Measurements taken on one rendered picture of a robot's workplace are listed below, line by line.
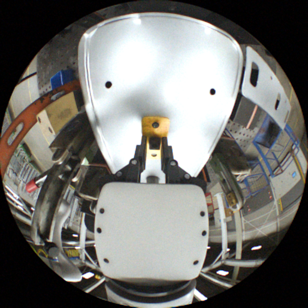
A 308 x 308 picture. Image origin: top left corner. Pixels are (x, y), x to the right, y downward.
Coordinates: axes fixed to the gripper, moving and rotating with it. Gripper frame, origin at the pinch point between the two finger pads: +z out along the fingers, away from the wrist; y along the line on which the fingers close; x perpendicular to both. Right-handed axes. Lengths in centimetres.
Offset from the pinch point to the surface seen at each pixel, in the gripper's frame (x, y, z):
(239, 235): -515, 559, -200
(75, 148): 0.7, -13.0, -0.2
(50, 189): 1.4, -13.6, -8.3
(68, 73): 19, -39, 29
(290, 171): -100, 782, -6
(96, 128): 2.5, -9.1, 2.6
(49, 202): -0.1, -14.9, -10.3
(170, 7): 24.8, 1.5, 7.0
